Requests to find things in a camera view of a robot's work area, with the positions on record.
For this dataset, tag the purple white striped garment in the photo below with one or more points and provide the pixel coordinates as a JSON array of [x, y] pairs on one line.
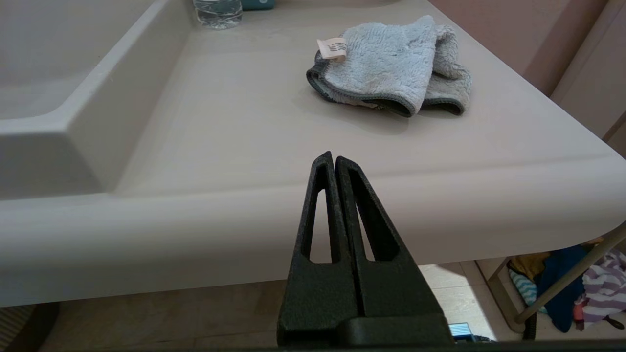
[[604, 288]]

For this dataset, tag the clear bottle with grey cap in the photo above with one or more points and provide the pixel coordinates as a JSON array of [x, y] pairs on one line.
[[217, 13]]

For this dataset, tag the small blue device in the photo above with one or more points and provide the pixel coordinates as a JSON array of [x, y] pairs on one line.
[[459, 331]]

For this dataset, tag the pile of clothes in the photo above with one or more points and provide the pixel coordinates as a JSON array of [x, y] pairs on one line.
[[567, 278]]

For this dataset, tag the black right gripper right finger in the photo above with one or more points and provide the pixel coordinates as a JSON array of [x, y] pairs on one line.
[[396, 293]]

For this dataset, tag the teal striped garment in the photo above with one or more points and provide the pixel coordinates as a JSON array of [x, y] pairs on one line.
[[525, 291]]

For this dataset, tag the yellow garment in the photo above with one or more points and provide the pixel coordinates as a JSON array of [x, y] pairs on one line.
[[528, 264]]

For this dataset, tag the paper packet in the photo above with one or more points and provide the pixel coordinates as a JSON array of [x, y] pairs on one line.
[[257, 4]]

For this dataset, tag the dark blue garment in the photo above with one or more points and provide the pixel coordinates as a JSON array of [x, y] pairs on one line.
[[562, 274]]

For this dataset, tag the grey fluffy cleaning cloth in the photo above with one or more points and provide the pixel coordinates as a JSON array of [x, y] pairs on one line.
[[381, 63]]

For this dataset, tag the beige sink basin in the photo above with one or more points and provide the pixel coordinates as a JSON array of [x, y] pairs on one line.
[[39, 49]]

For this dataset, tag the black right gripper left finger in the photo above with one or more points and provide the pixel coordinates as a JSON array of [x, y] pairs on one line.
[[318, 293]]

